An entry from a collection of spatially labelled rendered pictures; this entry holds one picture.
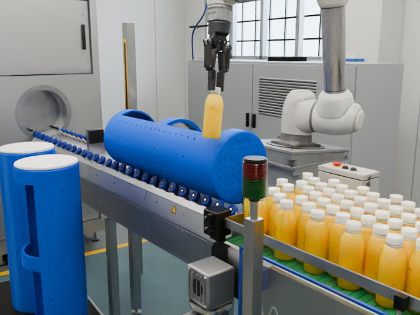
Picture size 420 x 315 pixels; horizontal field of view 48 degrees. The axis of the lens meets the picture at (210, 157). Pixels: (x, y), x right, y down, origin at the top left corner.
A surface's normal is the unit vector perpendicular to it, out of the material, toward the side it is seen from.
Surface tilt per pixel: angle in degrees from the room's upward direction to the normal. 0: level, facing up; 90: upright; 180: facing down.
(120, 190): 70
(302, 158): 90
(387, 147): 90
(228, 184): 90
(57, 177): 90
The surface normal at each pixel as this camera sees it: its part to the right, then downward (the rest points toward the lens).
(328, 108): -0.57, 0.34
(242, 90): -0.83, 0.12
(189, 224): -0.74, -0.20
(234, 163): 0.62, 0.17
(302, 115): -0.58, 0.14
